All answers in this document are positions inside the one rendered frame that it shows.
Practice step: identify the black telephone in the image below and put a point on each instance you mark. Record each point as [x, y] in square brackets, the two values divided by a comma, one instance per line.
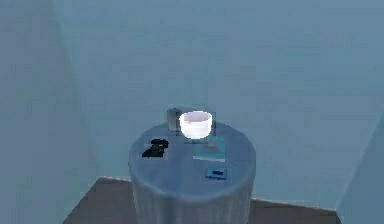
[155, 149]

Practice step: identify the round grey-blue table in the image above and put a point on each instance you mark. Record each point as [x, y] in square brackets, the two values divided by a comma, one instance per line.
[173, 186]

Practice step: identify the teal book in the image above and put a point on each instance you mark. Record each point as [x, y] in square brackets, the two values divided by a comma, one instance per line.
[210, 150]

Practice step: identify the small blue card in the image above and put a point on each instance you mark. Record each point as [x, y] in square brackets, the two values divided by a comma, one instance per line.
[216, 173]

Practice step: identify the white bowl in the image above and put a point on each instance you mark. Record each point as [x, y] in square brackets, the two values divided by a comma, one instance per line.
[195, 126]

